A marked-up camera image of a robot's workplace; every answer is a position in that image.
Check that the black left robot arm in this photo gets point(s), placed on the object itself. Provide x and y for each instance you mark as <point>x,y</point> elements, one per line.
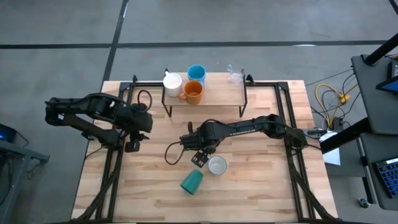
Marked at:
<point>93,107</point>

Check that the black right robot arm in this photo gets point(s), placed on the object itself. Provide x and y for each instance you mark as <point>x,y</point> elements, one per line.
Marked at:
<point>248,127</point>

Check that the grey connector box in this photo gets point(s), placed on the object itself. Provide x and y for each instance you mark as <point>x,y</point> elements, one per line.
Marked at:
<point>315,133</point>

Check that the grey desk panel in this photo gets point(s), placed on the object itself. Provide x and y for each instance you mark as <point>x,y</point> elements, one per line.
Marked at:
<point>373,99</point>
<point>368,174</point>

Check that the black aluminium table frame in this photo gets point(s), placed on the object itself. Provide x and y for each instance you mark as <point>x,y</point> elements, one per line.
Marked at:
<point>264,84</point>

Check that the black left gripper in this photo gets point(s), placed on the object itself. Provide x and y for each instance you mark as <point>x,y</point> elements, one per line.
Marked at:
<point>140,123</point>

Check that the grey metal cart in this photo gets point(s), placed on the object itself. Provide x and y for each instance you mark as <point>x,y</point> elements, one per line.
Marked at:
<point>31,154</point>

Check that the green cup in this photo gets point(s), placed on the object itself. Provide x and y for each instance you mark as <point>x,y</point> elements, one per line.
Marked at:
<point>191,183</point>

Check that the black caster wheel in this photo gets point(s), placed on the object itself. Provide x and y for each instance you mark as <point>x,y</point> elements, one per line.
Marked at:
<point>363,203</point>

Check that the black desk leg beam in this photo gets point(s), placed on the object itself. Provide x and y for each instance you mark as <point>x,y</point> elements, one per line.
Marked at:
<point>342,137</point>

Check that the keyboard with coloured keys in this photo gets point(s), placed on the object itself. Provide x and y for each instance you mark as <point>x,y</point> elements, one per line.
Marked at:
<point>388,177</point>

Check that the wooden shelf with black legs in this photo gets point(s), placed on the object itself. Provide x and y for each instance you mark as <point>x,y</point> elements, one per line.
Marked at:
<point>217,93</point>

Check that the black device with blue light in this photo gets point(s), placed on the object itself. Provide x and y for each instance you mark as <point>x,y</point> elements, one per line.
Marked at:
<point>6,133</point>

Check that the tablet with blue screen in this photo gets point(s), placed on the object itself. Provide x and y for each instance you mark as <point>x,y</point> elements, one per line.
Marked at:
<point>390,85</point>

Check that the plain white mug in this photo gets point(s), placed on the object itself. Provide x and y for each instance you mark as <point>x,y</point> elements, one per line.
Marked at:
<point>172,84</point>

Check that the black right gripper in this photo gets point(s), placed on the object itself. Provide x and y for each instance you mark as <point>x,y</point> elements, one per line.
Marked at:
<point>200,138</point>

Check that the black slanted pole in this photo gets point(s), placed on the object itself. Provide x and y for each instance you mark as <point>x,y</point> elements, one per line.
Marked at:
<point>382,49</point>

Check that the blue mug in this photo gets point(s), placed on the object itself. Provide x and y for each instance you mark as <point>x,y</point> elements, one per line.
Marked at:
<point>196,72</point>

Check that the white paper sheet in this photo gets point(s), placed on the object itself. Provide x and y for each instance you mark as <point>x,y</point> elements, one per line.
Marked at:
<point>331,157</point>

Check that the white mug with grey inside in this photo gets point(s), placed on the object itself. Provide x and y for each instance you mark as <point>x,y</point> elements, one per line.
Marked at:
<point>217,165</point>

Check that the clear glass cup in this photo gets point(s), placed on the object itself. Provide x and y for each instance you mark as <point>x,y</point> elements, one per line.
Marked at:
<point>235,77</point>

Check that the orange mug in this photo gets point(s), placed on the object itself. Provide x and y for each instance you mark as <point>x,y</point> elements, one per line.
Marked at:
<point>192,90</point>

